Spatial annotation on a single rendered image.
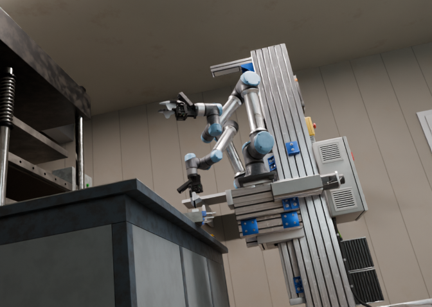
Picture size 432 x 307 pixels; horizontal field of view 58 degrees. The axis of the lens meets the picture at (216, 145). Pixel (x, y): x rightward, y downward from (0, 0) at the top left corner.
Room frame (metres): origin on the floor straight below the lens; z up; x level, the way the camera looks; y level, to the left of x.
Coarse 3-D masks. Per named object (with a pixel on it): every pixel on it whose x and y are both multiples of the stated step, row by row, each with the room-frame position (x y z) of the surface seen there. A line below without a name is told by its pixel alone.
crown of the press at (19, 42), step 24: (0, 24) 1.55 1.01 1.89; (0, 48) 1.63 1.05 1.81; (24, 48) 1.75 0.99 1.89; (0, 72) 1.82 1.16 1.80; (24, 72) 1.86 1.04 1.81; (48, 72) 1.99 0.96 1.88; (24, 96) 2.10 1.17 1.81; (48, 96) 2.15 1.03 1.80; (72, 96) 2.27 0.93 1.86; (24, 120) 2.40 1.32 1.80; (48, 120) 2.45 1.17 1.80; (72, 120) 2.51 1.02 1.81
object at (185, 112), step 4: (180, 104) 1.90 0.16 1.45; (184, 104) 1.92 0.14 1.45; (196, 104) 1.94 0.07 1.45; (176, 108) 1.92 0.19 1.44; (180, 108) 1.91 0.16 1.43; (184, 108) 1.90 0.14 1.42; (188, 108) 1.93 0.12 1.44; (192, 108) 1.94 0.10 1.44; (196, 108) 1.93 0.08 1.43; (176, 112) 1.94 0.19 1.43; (180, 112) 1.89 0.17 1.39; (184, 112) 1.92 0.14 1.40; (188, 112) 1.93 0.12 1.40; (192, 112) 1.93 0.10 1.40; (196, 112) 1.94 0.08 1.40; (176, 116) 1.93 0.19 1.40; (180, 116) 1.93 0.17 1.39; (184, 116) 1.94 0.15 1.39; (188, 116) 1.94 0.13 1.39; (192, 116) 1.95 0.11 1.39; (176, 120) 1.95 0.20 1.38; (180, 120) 1.96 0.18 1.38; (184, 120) 1.97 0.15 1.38
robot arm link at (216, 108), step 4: (204, 104) 1.95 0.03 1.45; (208, 104) 1.96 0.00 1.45; (212, 104) 1.97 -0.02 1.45; (216, 104) 1.97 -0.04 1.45; (204, 108) 1.97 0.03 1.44; (208, 108) 1.95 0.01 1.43; (212, 108) 1.96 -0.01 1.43; (216, 108) 1.97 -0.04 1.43; (220, 108) 1.98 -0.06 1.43; (204, 112) 1.96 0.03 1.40; (208, 112) 1.97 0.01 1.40; (212, 112) 1.96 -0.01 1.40; (216, 112) 1.97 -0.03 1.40; (220, 112) 1.99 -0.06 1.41
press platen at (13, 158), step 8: (8, 152) 1.82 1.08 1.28; (8, 160) 1.82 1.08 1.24; (16, 160) 1.88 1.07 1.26; (24, 160) 1.95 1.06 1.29; (24, 168) 1.96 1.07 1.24; (32, 168) 2.02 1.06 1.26; (40, 168) 2.10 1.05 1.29; (40, 176) 2.11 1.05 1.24; (48, 176) 2.18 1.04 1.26; (56, 176) 2.26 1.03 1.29; (56, 184) 2.29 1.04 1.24; (64, 184) 2.36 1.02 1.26
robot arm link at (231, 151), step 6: (222, 132) 2.64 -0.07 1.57; (216, 138) 2.71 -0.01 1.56; (228, 144) 2.69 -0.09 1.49; (228, 150) 2.71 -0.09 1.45; (234, 150) 2.71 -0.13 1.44; (228, 156) 2.73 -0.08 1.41; (234, 156) 2.71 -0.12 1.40; (234, 162) 2.73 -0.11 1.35; (240, 162) 2.74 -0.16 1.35; (234, 168) 2.75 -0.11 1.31; (240, 168) 2.74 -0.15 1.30; (240, 174) 2.73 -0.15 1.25; (234, 180) 2.82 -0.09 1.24
